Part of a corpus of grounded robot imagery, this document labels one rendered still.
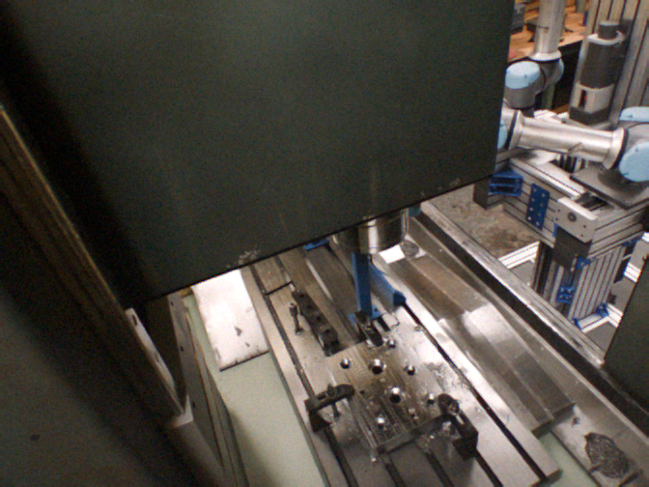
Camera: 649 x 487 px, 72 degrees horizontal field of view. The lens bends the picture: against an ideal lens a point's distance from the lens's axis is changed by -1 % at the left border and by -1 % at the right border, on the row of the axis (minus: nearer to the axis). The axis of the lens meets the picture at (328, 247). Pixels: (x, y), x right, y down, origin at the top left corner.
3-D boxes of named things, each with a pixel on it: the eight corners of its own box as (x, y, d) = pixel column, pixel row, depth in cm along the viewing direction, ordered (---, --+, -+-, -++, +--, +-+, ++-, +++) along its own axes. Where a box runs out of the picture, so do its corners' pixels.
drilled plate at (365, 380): (397, 337, 135) (396, 327, 132) (454, 417, 114) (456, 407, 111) (325, 368, 130) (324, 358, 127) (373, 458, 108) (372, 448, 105)
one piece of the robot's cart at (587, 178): (631, 163, 162) (635, 147, 158) (691, 190, 146) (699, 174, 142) (554, 194, 153) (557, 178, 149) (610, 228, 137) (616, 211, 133)
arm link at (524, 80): (495, 102, 177) (498, 68, 168) (516, 92, 182) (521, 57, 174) (522, 110, 169) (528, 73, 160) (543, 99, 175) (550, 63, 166)
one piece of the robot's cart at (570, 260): (622, 225, 175) (629, 206, 169) (645, 239, 167) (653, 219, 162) (550, 258, 166) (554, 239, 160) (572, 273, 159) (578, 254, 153)
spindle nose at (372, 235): (324, 217, 100) (316, 170, 92) (393, 202, 101) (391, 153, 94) (341, 264, 87) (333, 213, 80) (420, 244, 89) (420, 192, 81)
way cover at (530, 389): (423, 260, 207) (424, 232, 197) (580, 423, 141) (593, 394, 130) (364, 283, 200) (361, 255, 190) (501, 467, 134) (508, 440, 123)
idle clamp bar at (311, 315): (306, 299, 158) (303, 286, 154) (343, 350, 139) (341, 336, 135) (294, 304, 156) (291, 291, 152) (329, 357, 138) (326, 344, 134)
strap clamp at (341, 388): (352, 402, 125) (348, 370, 116) (358, 412, 122) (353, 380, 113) (309, 422, 122) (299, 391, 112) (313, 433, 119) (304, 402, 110)
